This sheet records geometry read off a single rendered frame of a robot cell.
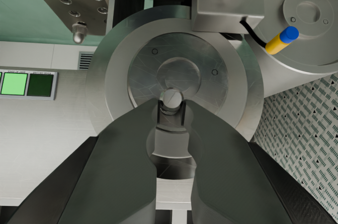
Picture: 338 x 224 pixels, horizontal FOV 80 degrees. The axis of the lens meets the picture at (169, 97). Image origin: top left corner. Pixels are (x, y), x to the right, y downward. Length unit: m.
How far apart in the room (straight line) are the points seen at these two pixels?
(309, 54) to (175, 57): 0.13
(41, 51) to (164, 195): 3.16
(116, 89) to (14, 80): 0.46
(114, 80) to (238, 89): 0.10
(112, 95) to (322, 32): 0.19
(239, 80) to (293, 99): 0.18
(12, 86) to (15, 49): 3.08
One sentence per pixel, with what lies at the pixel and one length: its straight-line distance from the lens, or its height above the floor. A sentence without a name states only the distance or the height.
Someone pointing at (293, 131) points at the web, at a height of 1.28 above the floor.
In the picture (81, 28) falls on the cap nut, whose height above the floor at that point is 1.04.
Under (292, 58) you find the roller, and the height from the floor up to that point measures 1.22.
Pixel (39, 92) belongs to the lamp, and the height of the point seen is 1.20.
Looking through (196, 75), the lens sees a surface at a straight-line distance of 0.15.
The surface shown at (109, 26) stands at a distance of 0.20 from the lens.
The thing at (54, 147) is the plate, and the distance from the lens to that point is 0.55.
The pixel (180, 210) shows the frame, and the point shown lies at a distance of 0.53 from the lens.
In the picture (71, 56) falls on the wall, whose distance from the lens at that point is 3.29.
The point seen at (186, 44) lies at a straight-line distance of 0.16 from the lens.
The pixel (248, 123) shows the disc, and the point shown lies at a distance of 0.18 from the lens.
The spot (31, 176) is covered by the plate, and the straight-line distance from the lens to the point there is 0.57.
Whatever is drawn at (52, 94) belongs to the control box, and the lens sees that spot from 0.56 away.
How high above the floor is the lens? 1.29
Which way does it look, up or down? 11 degrees down
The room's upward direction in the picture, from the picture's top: 178 degrees counter-clockwise
